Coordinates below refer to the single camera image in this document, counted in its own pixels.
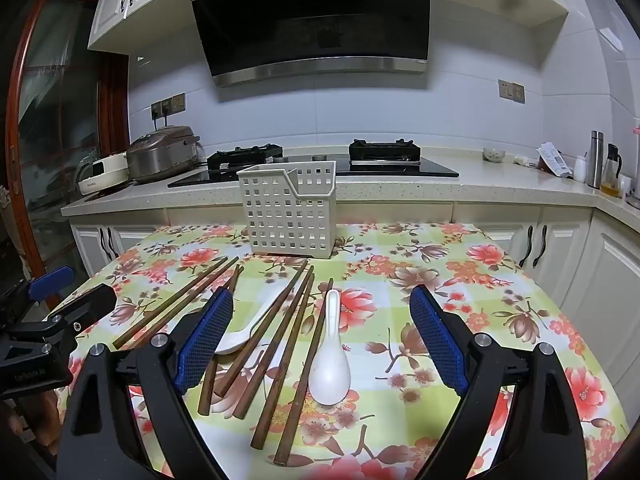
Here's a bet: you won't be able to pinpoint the person's left hand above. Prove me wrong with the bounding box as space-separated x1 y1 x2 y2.
0 391 60 453

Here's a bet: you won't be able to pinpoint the silver rice cooker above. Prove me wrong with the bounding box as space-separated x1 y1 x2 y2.
126 126 201 182

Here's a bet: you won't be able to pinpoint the floral plastic tablecloth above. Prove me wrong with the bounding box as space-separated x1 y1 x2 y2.
47 222 631 480

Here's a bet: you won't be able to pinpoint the bronze wall socket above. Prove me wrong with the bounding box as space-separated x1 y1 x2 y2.
498 79 526 104

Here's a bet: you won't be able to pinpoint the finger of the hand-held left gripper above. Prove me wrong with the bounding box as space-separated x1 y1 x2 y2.
47 282 118 335
27 266 76 300

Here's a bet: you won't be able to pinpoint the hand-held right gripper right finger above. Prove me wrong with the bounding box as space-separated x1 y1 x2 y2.
409 284 588 480

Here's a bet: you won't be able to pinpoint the black glass gas cooktop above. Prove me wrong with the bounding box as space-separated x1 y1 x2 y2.
167 155 460 188

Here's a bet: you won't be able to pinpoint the red wooden glass door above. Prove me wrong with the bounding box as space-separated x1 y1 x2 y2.
5 0 131 281

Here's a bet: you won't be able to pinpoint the steel thermos bottle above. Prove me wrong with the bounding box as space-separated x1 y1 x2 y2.
586 130 605 190

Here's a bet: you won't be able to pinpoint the bronze wall socket strip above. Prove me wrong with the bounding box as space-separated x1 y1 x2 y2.
151 92 187 121

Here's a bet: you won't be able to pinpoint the pile of wooden chopsticks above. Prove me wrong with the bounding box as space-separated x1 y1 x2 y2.
112 256 335 466

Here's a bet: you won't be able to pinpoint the black stove burner grate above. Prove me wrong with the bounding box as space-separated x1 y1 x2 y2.
348 138 421 165
206 144 283 171

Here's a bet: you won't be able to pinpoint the white printed packet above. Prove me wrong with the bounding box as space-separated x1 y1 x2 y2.
537 142 571 178

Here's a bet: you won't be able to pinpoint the beige speckled countertop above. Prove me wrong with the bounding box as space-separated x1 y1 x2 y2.
61 147 640 218

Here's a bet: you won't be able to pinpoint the black glass range hood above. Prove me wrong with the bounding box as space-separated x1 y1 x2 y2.
182 0 432 88

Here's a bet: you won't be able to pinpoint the cream perforated utensil basket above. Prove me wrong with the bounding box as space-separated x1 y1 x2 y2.
236 161 337 260

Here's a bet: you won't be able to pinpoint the white electric pot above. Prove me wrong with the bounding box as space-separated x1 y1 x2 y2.
77 152 131 195

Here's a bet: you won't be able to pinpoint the white base cabinets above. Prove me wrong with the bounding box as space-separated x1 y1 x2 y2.
70 200 640 391

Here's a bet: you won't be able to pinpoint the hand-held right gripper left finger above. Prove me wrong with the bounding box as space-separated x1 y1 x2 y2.
56 287 236 480

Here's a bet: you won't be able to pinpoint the glass oil bottle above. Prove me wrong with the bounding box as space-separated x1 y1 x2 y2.
600 143 623 197

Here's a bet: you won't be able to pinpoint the white ceramic spoon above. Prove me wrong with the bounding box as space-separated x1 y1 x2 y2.
307 289 352 407
215 285 296 356

